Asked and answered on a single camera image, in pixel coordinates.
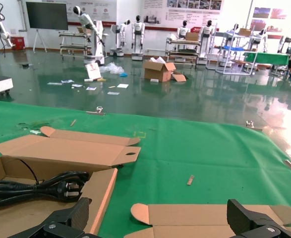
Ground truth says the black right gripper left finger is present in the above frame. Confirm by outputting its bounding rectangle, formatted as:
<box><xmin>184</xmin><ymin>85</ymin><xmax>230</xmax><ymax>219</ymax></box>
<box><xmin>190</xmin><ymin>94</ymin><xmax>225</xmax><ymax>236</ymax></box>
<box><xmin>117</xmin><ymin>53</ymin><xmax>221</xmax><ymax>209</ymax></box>
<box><xmin>8</xmin><ymin>197</ymin><xmax>96</xmax><ymax>238</ymax></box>

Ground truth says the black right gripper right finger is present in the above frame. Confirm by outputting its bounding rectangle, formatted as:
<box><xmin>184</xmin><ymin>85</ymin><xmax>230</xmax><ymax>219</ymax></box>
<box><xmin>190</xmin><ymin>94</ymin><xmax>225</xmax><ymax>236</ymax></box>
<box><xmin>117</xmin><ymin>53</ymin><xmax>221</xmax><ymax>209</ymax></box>
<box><xmin>227</xmin><ymin>198</ymin><xmax>291</xmax><ymax>238</ymax></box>

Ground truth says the black power cord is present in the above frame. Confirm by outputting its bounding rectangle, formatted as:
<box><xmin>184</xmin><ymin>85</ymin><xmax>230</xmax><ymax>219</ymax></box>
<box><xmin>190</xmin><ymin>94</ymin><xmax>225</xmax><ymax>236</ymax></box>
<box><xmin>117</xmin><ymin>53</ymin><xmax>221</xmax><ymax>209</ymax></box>
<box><xmin>0</xmin><ymin>158</ymin><xmax>90</xmax><ymax>211</ymax></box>

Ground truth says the brown cardboard mailer box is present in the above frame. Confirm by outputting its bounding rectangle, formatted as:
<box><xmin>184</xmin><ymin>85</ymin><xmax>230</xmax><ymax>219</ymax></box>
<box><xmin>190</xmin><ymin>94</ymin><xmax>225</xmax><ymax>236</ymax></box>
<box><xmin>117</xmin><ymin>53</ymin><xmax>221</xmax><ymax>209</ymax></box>
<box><xmin>124</xmin><ymin>203</ymin><xmax>291</xmax><ymax>238</ymax></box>
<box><xmin>0</xmin><ymin>125</ymin><xmax>141</xmax><ymax>238</ymax></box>

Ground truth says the large open cardboard box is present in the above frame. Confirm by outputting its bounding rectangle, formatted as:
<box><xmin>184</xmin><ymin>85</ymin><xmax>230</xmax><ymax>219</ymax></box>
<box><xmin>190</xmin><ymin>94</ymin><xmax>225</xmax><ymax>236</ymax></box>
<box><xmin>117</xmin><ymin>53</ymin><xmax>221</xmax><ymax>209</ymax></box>
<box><xmin>142</xmin><ymin>56</ymin><xmax>187</xmax><ymax>83</ymax></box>

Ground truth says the red box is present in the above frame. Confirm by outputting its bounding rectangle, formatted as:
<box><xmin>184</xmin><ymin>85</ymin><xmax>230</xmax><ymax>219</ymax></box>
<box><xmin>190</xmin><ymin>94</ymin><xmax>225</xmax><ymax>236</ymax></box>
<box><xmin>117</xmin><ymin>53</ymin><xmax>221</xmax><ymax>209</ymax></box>
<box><xmin>10</xmin><ymin>36</ymin><xmax>25</xmax><ymax>51</ymax></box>

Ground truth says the metal binder clip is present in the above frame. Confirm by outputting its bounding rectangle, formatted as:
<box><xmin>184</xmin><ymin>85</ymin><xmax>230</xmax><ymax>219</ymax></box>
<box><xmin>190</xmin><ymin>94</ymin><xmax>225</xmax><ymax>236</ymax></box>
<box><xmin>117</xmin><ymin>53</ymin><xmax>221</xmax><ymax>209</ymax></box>
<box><xmin>245</xmin><ymin>120</ymin><xmax>263</xmax><ymax>132</ymax></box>
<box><xmin>85</xmin><ymin>106</ymin><xmax>106</xmax><ymax>117</ymax></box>

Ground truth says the green table cloth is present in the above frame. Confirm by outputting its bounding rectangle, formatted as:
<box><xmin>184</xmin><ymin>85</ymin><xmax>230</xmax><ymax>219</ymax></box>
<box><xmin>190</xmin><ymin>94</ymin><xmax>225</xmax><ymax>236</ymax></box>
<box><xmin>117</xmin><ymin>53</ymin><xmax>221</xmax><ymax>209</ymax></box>
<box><xmin>0</xmin><ymin>99</ymin><xmax>291</xmax><ymax>238</ymax></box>

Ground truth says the clear plastic scrap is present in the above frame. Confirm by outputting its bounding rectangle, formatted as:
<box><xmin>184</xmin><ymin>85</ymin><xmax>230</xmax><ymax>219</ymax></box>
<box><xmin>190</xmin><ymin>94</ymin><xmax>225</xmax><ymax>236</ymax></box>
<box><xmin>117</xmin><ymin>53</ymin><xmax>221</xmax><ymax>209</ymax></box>
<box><xmin>16</xmin><ymin>120</ymin><xmax>53</xmax><ymax>136</ymax></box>

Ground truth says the white paper bag red logo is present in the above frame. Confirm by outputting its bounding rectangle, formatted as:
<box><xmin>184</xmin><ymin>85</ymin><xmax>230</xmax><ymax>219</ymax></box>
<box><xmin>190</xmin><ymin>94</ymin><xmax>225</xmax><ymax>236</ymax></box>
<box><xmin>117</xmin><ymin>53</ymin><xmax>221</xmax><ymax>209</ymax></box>
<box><xmin>85</xmin><ymin>62</ymin><xmax>102</xmax><ymax>81</ymax></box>

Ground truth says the clear plastic bag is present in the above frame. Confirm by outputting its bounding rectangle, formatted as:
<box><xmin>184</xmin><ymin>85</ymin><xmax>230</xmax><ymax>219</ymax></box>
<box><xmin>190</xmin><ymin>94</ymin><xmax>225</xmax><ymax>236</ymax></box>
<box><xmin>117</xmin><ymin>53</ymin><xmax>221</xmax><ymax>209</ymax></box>
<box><xmin>99</xmin><ymin>62</ymin><xmax>125</xmax><ymax>75</ymax></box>

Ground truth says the table with green cover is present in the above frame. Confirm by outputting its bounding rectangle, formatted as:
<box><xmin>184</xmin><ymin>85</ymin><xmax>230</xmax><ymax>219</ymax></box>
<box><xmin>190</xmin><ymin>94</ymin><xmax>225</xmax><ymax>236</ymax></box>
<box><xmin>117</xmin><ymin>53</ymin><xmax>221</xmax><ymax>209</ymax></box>
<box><xmin>244</xmin><ymin>51</ymin><xmax>291</xmax><ymax>74</ymax></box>

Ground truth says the white humanoid on wheeled base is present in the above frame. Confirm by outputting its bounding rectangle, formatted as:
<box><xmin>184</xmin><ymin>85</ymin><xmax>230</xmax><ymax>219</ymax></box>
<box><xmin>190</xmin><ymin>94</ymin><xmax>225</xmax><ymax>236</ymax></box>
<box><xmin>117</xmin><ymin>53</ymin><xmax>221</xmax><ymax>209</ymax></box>
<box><xmin>72</xmin><ymin>6</ymin><xmax>106</xmax><ymax>65</ymax></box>

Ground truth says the metal trolley cart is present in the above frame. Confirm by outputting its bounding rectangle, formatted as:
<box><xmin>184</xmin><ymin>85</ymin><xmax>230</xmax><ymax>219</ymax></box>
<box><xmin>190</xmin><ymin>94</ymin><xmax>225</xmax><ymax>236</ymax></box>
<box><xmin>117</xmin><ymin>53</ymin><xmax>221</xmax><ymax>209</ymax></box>
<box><xmin>165</xmin><ymin>33</ymin><xmax>202</xmax><ymax>66</ymax></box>
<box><xmin>58</xmin><ymin>31</ymin><xmax>93</xmax><ymax>60</ymax></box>

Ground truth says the white humanoid robot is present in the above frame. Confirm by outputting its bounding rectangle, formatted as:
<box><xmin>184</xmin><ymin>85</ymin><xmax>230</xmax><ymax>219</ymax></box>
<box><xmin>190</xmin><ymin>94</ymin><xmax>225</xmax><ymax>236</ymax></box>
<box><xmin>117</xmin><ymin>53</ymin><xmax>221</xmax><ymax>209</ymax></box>
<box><xmin>110</xmin><ymin>19</ymin><xmax>131</xmax><ymax>57</ymax></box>
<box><xmin>197</xmin><ymin>19</ymin><xmax>218</xmax><ymax>65</ymax></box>
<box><xmin>251</xmin><ymin>28</ymin><xmax>269</xmax><ymax>53</ymax></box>
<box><xmin>278</xmin><ymin>23</ymin><xmax>291</xmax><ymax>54</ymax></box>
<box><xmin>228</xmin><ymin>23</ymin><xmax>241</xmax><ymax>48</ymax></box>
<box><xmin>131</xmin><ymin>15</ymin><xmax>146</xmax><ymax>61</ymax></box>
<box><xmin>176</xmin><ymin>20</ymin><xmax>191</xmax><ymax>40</ymax></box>

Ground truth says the black display on stand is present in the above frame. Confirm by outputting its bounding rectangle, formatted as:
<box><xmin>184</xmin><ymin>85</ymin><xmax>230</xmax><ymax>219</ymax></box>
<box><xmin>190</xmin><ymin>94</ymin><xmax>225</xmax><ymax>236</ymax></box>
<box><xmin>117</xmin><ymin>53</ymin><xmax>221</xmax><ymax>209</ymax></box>
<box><xmin>25</xmin><ymin>1</ymin><xmax>69</xmax><ymax>53</ymax></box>

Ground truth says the white frame shelf rack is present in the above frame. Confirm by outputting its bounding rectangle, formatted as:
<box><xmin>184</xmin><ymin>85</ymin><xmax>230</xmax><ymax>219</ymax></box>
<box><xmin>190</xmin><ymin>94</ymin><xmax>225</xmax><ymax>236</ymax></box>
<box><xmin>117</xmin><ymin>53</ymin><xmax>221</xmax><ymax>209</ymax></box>
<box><xmin>206</xmin><ymin>31</ymin><xmax>258</xmax><ymax>75</ymax></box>

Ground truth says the wall poster board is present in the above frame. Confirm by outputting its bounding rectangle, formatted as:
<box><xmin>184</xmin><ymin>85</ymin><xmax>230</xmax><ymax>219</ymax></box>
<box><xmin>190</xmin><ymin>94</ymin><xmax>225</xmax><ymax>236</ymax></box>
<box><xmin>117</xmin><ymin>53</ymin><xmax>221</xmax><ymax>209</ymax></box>
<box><xmin>66</xmin><ymin>0</ymin><xmax>117</xmax><ymax>25</ymax></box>

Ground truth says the wall information board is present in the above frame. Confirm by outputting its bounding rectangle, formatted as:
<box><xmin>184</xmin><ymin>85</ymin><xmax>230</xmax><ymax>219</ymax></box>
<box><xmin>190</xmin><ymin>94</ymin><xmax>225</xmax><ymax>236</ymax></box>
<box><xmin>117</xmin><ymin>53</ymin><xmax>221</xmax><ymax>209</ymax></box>
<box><xmin>142</xmin><ymin>0</ymin><xmax>225</xmax><ymax>28</ymax></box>

